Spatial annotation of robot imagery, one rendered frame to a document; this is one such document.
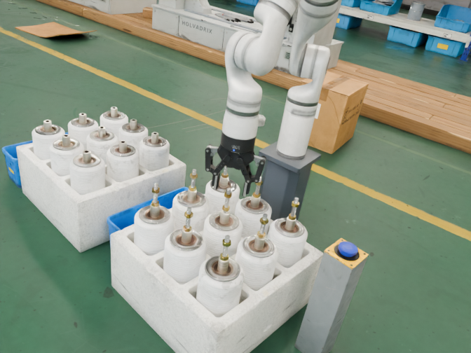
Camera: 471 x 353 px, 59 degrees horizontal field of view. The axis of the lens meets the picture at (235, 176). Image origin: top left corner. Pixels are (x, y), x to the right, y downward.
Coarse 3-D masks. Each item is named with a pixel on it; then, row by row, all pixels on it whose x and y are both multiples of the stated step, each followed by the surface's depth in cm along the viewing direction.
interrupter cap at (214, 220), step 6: (210, 216) 103; (216, 216) 104; (234, 216) 105; (210, 222) 101; (216, 222) 102; (228, 222) 103; (234, 222) 103; (216, 228) 100; (222, 228) 100; (228, 228) 100; (234, 228) 101
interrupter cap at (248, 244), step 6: (246, 240) 97; (252, 240) 98; (270, 240) 98; (246, 246) 96; (252, 246) 96; (264, 246) 97; (270, 246) 97; (252, 252) 94; (258, 252) 94; (264, 252) 95; (270, 252) 95
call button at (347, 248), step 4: (340, 244) 88; (344, 244) 88; (348, 244) 89; (352, 244) 89; (340, 248) 88; (344, 248) 87; (348, 248) 88; (352, 248) 88; (356, 248) 88; (340, 252) 88; (344, 252) 87; (348, 252) 87; (352, 252) 87; (356, 252) 87; (348, 256) 87; (352, 256) 88
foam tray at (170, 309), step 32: (128, 256) 101; (160, 256) 100; (320, 256) 108; (128, 288) 106; (160, 288) 94; (192, 288) 93; (288, 288) 100; (160, 320) 99; (192, 320) 88; (224, 320) 86; (256, 320) 95; (192, 352) 92; (224, 352) 90
